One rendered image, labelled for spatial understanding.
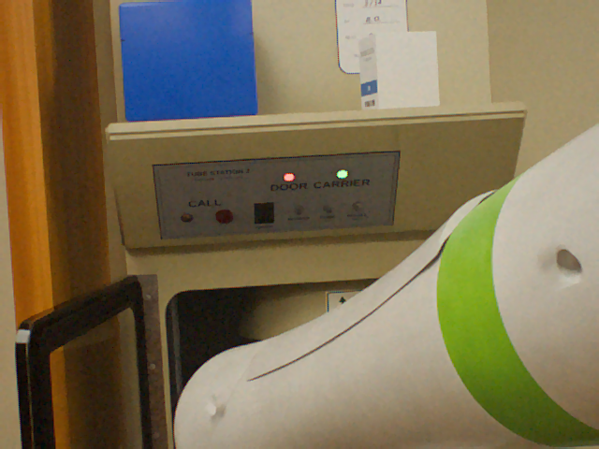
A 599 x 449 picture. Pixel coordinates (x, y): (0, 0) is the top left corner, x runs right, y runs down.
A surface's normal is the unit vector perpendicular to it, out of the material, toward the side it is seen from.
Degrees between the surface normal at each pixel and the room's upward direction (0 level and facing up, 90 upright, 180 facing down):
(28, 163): 90
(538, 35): 90
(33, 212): 90
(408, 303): 74
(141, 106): 90
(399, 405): 115
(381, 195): 135
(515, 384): 121
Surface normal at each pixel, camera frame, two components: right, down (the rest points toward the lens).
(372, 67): -0.98, 0.07
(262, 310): -0.77, -0.33
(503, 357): -0.81, 0.37
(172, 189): 0.09, 0.74
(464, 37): 0.07, 0.05
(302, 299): -0.35, -0.33
